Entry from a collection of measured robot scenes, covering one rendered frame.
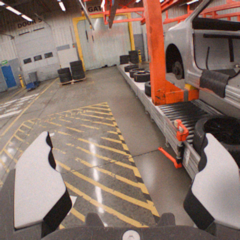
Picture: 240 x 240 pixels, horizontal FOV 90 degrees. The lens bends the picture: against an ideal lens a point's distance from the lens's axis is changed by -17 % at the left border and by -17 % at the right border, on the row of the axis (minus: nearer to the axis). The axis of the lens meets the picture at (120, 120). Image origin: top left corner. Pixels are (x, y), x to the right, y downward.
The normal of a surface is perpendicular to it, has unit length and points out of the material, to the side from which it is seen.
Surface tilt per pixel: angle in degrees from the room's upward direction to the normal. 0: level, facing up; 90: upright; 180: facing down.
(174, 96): 90
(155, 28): 90
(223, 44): 87
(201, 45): 87
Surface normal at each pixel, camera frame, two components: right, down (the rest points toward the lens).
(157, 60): 0.10, 0.45
